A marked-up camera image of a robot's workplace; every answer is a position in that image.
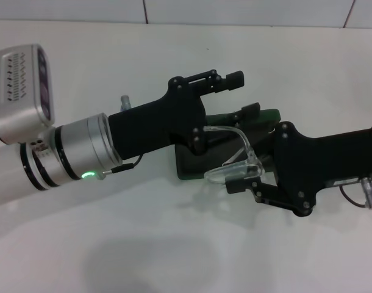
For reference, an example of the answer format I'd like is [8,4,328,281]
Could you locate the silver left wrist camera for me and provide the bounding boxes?
[0,44,55,144]

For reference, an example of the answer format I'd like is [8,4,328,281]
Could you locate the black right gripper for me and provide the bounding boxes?
[226,121,372,217]

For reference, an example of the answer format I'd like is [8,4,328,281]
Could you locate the green glasses case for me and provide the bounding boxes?
[175,108,281,181]

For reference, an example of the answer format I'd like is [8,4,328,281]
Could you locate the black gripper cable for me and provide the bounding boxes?
[338,178,372,211]
[100,154,144,181]

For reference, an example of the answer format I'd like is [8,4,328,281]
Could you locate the clear frame glasses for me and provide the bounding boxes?
[204,124,266,184]

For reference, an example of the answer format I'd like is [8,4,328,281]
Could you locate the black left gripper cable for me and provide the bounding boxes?
[100,154,144,181]

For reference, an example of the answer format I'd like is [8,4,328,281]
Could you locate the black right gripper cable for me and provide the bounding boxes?
[338,178,372,211]

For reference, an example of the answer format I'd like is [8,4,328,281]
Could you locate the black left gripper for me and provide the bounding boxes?
[108,69,262,161]

